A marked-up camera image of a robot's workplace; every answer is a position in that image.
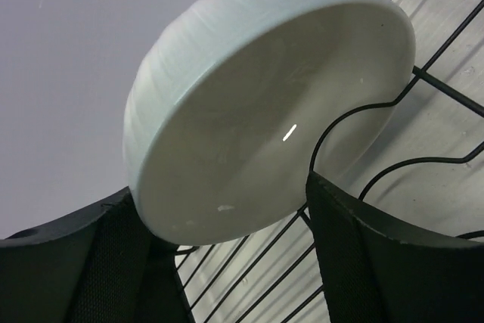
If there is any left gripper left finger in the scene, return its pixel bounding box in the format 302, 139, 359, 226
1, 188, 193, 322

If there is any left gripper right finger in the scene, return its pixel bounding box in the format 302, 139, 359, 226
306, 172, 483, 322

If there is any light blue bowl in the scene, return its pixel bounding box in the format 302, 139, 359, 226
123, 0, 416, 245

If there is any black wire dish rack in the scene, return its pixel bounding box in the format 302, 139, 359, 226
172, 0, 484, 323

